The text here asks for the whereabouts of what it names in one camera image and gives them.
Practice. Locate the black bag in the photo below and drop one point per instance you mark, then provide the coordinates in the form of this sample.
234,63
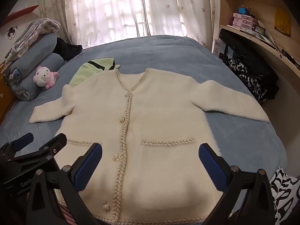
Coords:
255,61

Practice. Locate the person's black white patterned clothing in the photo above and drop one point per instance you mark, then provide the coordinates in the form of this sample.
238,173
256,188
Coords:
286,192

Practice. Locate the cartoon face wall sticker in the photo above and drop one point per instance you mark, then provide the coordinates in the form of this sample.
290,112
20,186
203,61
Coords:
11,34

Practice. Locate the cream knitted cardigan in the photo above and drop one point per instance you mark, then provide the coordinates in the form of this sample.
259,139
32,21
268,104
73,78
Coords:
152,112

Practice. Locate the white floral curtain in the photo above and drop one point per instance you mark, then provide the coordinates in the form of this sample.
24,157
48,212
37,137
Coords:
178,4
93,9

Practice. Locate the light green garment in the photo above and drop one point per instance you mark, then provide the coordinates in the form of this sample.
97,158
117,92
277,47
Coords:
86,75

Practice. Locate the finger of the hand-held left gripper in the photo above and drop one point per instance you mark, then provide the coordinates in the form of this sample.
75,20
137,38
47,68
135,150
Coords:
23,140
54,145

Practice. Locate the black white patterned cloth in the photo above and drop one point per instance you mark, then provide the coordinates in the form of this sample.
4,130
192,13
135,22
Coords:
253,84

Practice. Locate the blue pillow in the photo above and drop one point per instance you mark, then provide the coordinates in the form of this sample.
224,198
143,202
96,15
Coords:
52,59
39,46

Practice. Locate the yellow cloth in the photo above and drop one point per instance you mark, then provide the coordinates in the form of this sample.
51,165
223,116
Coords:
282,22

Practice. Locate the colourful picture box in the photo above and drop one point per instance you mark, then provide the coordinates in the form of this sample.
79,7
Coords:
260,31

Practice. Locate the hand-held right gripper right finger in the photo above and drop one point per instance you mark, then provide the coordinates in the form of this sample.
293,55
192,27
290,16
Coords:
212,168

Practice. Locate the wooden bed frame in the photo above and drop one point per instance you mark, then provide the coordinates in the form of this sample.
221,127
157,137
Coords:
5,98

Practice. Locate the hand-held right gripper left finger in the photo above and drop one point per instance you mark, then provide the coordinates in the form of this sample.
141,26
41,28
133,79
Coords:
90,166

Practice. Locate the blue fleece bed blanket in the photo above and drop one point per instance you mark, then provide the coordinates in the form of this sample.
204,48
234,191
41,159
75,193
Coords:
175,54

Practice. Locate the wooden curved bookshelf desk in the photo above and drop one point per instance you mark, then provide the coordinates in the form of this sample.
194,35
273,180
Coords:
257,2

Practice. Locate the pink white cat plush toy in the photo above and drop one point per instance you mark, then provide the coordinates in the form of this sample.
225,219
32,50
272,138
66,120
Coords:
43,76

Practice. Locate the black fluffy garment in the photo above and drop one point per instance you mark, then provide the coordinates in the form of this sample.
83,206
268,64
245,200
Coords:
68,49

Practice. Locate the floral patterned blanket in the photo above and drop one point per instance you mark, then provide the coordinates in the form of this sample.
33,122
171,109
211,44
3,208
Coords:
39,27

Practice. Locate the white cardboard box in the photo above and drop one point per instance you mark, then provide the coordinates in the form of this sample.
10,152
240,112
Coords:
218,48

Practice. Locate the small blue box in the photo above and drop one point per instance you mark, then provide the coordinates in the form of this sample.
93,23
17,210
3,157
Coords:
243,10

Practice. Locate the red wall sticker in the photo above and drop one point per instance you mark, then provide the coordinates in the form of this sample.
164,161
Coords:
21,14

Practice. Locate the pink drawer organizer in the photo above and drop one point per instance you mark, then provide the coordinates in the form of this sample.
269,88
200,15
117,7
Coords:
245,21

